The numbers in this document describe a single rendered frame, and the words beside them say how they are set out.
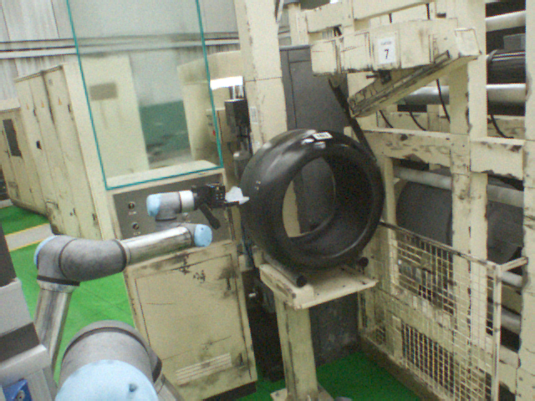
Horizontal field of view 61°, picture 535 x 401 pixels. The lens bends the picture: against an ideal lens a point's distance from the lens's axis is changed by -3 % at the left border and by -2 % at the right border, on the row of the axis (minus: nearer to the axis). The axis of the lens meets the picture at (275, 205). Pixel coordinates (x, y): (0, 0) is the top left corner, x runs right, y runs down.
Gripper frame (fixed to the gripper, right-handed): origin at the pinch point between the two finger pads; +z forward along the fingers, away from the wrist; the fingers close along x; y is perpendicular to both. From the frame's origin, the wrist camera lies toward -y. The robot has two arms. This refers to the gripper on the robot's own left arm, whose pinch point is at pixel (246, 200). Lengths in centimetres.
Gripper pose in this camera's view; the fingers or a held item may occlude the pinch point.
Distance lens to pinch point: 171.4
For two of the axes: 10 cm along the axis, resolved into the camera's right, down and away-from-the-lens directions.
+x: -3.9, -2.1, 8.9
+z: 9.2, -1.1, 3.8
